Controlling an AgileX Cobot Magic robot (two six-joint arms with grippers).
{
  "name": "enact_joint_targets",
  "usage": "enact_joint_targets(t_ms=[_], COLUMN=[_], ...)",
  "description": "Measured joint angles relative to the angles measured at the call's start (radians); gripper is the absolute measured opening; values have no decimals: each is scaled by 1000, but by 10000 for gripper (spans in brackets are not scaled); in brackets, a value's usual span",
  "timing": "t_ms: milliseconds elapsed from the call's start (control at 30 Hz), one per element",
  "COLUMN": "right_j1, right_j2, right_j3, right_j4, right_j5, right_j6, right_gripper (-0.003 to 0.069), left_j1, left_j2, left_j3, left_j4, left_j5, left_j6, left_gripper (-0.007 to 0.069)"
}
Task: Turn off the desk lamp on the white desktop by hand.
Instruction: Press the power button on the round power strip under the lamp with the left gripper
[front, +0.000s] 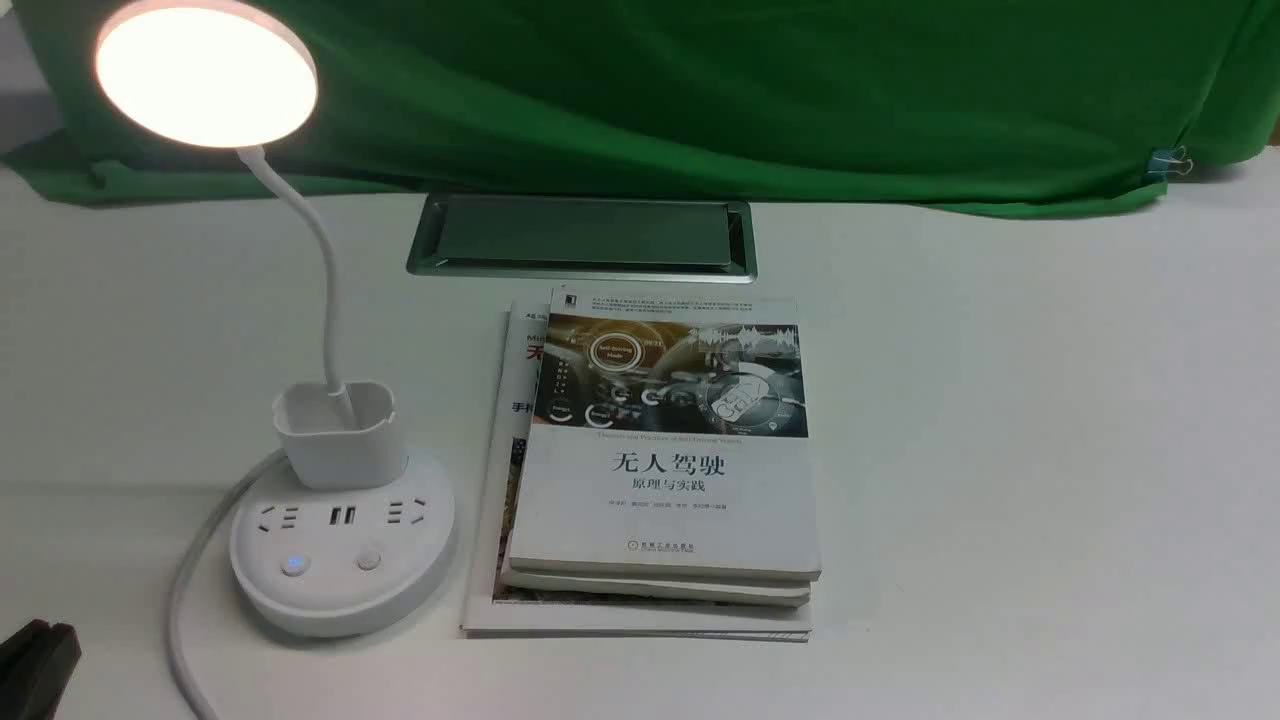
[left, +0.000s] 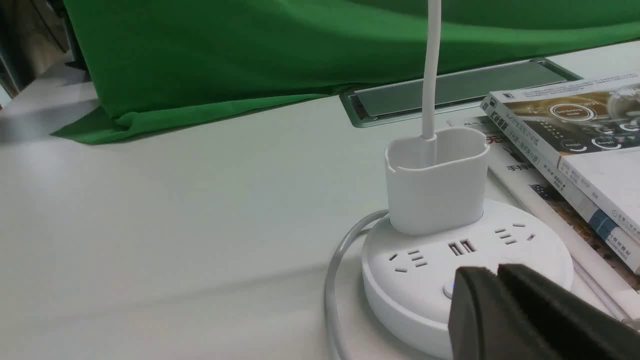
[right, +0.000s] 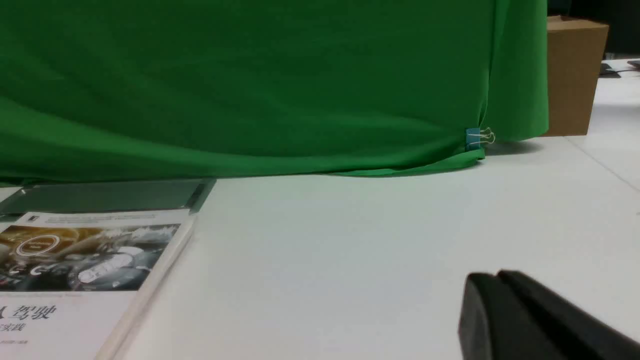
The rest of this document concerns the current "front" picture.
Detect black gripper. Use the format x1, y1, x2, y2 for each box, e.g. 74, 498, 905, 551
1, 619, 82, 719

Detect white desk lamp with base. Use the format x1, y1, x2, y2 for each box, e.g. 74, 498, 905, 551
93, 1, 456, 644

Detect bottom thin white magazine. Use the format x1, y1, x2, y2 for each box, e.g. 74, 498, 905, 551
461, 300, 813, 642

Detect middle white book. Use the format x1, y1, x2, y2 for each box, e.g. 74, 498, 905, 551
499, 368, 818, 609

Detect top white autonomous driving book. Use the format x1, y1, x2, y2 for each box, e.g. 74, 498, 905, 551
507, 286, 822, 583

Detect green cloth backdrop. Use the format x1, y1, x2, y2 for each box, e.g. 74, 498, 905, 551
5, 0, 1280, 219

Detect blue binder clip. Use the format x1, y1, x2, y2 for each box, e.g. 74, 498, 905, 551
1144, 145, 1196, 183

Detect white lamp power cord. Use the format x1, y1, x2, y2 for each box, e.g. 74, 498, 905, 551
166, 448, 289, 720

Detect silver desk cable hatch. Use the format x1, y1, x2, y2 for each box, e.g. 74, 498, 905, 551
406, 193, 759, 284

